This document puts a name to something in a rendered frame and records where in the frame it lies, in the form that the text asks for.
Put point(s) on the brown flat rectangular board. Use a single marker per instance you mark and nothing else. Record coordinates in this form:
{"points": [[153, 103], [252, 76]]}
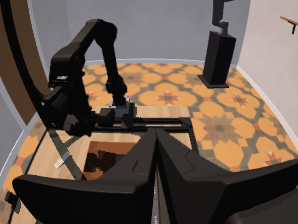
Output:
{"points": [[101, 156]]}

